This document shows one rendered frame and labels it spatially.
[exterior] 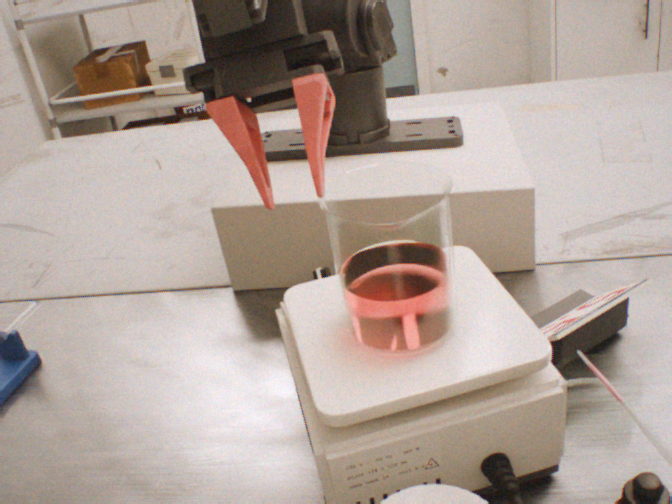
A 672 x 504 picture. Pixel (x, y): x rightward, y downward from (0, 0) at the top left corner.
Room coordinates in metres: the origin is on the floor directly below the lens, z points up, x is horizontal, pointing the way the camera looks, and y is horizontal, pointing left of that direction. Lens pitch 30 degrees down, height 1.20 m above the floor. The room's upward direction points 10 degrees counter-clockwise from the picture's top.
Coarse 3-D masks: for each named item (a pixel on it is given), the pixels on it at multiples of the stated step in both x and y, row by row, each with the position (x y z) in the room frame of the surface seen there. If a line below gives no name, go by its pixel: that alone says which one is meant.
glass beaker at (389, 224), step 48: (336, 192) 0.31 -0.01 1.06; (384, 192) 0.32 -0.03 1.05; (432, 192) 0.30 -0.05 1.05; (336, 240) 0.27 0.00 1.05; (384, 240) 0.26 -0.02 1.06; (432, 240) 0.26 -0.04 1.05; (384, 288) 0.26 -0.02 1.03; (432, 288) 0.26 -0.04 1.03; (384, 336) 0.26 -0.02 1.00; (432, 336) 0.26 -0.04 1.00
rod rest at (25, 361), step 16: (16, 336) 0.43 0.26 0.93; (0, 352) 0.44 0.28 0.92; (16, 352) 0.43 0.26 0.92; (32, 352) 0.44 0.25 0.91; (0, 368) 0.42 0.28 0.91; (16, 368) 0.42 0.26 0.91; (32, 368) 0.43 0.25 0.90; (0, 384) 0.40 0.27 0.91; (16, 384) 0.41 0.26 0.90; (0, 400) 0.39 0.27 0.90
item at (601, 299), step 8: (624, 288) 0.36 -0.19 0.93; (600, 296) 0.38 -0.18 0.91; (608, 296) 0.36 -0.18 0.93; (584, 304) 0.38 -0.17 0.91; (592, 304) 0.36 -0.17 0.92; (600, 304) 0.34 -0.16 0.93; (576, 312) 0.36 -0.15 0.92; (584, 312) 0.34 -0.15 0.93; (560, 320) 0.36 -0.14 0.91; (568, 320) 0.34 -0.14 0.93; (544, 328) 0.36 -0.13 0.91; (552, 328) 0.34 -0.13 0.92; (560, 328) 0.33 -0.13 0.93
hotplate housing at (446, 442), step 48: (288, 336) 0.33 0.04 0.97; (528, 384) 0.24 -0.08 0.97; (336, 432) 0.24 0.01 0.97; (384, 432) 0.23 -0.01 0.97; (432, 432) 0.23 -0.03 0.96; (480, 432) 0.23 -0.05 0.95; (528, 432) 0.24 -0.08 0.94; (336, 480) 0.22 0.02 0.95; (384, 480) 0.23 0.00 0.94; (432, 480) 0.23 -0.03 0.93; (480, 480) 0.23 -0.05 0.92; (528, 480) 0.24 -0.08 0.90
